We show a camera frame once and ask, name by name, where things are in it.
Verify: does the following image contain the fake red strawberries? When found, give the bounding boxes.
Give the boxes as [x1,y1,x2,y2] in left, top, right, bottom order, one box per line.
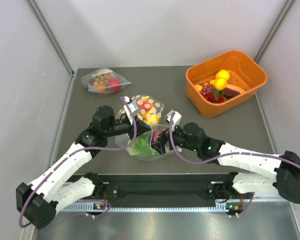
[204,92,226,104]

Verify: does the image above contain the polka dot bag with fruit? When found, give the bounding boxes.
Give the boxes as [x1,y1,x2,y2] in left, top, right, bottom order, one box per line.
[129,94,165,125]

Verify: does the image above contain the fake green lettuce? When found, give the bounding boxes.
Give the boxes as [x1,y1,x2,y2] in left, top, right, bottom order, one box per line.
[127,135,157,157]

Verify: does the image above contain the fake purple grapes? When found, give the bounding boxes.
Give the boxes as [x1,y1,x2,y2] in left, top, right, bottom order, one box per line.
[199,84,215,96]

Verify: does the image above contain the polka dot bag with vegetables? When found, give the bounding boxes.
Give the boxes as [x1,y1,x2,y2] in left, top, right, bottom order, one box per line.
[125,123,175,162]

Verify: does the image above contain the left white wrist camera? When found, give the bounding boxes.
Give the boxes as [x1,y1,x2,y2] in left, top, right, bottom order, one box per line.
[123,96,140,117]

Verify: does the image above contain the orange plastic bin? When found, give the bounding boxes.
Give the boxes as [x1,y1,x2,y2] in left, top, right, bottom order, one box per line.
[185,50,268,118]

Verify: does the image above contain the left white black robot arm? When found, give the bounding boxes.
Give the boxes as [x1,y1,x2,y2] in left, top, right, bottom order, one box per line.
[16,101,150,230]

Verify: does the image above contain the fake red onion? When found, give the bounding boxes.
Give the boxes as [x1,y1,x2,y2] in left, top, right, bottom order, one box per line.
[151,130,162,144]

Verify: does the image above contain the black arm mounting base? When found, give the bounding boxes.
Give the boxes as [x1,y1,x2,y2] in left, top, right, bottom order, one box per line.
[88,173,241,208]

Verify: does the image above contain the yellow fake lemon upper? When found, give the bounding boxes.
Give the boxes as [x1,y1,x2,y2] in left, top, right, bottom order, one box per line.
[215,69,230,81]

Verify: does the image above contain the yellow fake lemon lower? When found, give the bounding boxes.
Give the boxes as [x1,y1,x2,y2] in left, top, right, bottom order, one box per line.
[213,78,228,91]

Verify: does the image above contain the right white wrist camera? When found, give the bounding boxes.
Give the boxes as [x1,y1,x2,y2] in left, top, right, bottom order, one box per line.
[165,110,182,131]

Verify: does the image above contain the small orange fake fruit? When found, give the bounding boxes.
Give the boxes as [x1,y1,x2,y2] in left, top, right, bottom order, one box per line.
[194,84,203,92]

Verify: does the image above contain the fake meat slice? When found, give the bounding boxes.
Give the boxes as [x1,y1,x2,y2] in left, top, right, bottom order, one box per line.
[223,83,246,97]

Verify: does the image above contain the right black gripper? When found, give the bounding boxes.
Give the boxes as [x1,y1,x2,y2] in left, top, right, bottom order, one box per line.
[150,120,200,156]

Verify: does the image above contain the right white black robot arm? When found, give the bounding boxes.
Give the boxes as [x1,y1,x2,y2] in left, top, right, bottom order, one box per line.
[151,122,300,204]

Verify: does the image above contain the clear bag with nuts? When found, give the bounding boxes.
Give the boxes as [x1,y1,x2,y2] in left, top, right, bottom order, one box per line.
[81,68,131,95]

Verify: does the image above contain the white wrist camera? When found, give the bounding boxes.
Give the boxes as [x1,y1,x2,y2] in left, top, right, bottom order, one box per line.
[123,96,140,117]
[165,110,182,131]

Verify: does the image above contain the yellow fake lemon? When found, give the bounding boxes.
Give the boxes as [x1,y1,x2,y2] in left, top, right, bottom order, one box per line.
[215,69,230,81]
[213,78,228,91]

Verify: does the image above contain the grey slotted cable duct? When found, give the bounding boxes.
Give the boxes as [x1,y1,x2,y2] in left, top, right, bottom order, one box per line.
[59,201,231,213]

